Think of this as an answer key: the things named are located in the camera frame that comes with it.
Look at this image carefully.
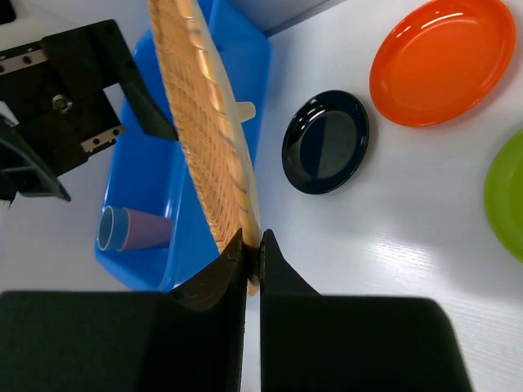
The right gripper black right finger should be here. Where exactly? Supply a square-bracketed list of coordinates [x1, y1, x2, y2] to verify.
[261, 230, 472, 391]

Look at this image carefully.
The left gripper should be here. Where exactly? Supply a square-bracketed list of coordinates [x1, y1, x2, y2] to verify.
[1, 20, 178, 203]

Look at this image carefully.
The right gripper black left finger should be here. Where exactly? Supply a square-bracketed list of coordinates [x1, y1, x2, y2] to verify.
[1, 234, 246, 391]

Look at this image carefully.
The pink cup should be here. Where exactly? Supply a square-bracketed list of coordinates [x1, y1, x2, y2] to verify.
[117, 208, 174, 252]

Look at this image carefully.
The large tan woven tray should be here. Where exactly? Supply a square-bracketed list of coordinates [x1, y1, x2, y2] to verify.
[146, 0, 262, 296]

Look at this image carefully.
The green plate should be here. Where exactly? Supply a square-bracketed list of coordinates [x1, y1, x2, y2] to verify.
[484, 131, 522, 262]

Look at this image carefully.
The orange plate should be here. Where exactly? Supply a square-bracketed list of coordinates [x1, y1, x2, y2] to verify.
[369, 1, 516, 127]

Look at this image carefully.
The blue cup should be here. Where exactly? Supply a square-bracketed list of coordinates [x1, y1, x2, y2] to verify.
[97, 206, 128, 251]

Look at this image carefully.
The blue plastic bin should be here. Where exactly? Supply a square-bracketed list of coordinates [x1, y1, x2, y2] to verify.
[96, 1, 271, 292]

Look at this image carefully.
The black plate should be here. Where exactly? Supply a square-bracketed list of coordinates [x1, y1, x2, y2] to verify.
[281, 90, 370, 195]

